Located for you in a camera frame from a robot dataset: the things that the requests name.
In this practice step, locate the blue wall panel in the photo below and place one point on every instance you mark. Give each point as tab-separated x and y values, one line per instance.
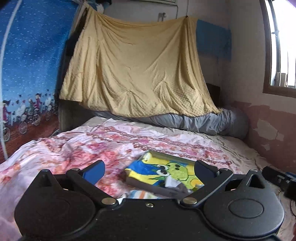
213	40

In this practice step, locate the grey tray cartoon liner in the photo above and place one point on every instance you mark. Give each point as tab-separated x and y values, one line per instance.
152	168

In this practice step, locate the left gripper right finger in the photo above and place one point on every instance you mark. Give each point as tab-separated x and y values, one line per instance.
212	178

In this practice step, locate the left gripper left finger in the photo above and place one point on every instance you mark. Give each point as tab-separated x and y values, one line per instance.
86	179

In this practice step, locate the yellow dotted hanging blanket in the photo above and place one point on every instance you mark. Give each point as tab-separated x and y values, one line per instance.
137	69

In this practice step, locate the grey rolled quilt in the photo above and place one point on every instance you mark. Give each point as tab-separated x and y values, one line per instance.
229	122

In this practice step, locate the wooden framed window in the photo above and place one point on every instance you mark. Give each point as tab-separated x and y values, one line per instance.
279	33

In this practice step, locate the blue bicycle print curtain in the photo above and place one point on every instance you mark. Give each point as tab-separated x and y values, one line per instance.
33	38

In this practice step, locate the pink floral bed sheet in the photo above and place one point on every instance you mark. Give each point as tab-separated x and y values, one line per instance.
117	143

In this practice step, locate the striped colourful towel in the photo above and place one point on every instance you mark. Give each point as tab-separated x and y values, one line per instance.
139	194

